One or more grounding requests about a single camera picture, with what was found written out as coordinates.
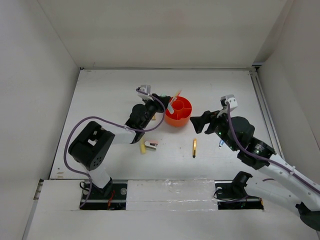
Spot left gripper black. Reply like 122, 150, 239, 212
140, 93, 170, 129

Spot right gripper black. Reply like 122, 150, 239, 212
189, 107, 239, 152

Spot pale green white highlighter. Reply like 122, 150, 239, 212
167, 101, 175, 115

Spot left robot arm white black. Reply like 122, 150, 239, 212
63, 88, 171, 199

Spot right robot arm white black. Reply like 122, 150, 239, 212
190, 109, 320, 231

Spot blue utility knife pen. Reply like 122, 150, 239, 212
218, 140, 224, 148

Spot orange round divided container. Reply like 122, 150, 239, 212
164, 96, 192, 128

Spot gold black pen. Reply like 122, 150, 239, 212
192, 138, 197, 158

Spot pink white stapler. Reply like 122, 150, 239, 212
144, 140, 158, 151

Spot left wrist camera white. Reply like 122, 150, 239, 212
136, 84, 152, 100

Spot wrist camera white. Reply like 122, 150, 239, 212
220, 94, 238, 113
136, 84, 152, 100

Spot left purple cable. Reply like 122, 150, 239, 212
63, 87, 167, 208

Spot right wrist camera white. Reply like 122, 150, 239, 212
220, 94, 238, 113

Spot aluminium rail right side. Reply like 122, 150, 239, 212
249, 66, 277, 145

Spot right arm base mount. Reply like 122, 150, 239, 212
213, 171, 264, 210

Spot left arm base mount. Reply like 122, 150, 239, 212
79, 180, 128, 211

